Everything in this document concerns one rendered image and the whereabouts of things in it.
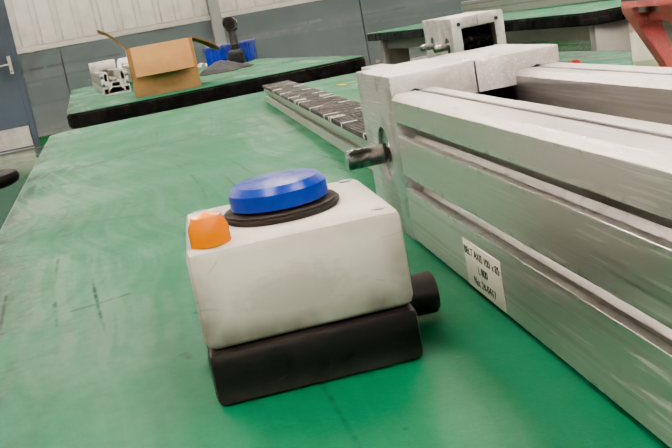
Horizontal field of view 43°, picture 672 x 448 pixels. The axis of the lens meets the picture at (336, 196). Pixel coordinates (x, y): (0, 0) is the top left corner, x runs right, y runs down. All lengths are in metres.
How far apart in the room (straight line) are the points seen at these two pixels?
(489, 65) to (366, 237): 0.20
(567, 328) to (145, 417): 0.16
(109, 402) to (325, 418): 0.10
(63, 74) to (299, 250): 11.19
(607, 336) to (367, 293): 0.09
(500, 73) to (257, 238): 0.22
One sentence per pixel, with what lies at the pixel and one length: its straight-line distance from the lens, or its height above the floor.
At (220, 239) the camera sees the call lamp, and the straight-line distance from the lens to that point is 0.31.
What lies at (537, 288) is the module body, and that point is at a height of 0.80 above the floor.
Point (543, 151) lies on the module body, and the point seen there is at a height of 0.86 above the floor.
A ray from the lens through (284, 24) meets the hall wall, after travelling 11.77.
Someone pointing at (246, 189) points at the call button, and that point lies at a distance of 0.34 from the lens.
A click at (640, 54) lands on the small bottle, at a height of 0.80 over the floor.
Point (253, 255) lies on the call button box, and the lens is 0.31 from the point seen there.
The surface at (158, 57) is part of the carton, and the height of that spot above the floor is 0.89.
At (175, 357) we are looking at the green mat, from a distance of 0.39.
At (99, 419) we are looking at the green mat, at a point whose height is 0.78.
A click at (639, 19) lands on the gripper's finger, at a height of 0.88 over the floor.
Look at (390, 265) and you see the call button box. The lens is 0.32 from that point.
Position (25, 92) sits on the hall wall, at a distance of 11.48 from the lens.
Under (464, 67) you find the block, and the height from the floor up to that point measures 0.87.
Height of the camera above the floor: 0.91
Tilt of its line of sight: 12 degrees down
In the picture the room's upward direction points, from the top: 10 degrees counter-clockwise
